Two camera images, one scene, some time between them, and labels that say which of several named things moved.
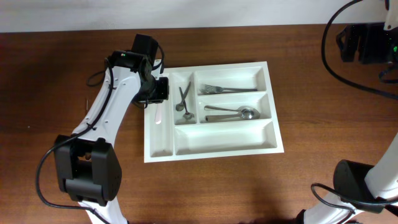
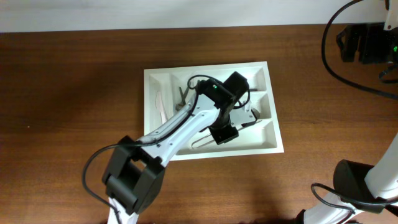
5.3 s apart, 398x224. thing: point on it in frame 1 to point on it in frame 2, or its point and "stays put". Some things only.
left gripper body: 160,89 to 224,134
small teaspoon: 180,106 stays put
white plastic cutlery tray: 212,111 stays put
